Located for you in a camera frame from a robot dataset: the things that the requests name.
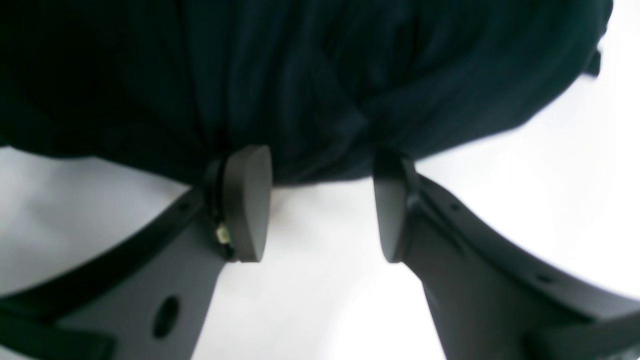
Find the black T-shirt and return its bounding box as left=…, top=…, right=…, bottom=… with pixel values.
left=0, top=0, right=614, bottom=186

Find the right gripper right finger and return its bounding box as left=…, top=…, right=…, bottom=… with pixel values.
left=373, top=149, right=640, bottom=360

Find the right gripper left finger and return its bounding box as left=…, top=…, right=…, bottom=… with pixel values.
left=1, top=145, right=273, bottom=360

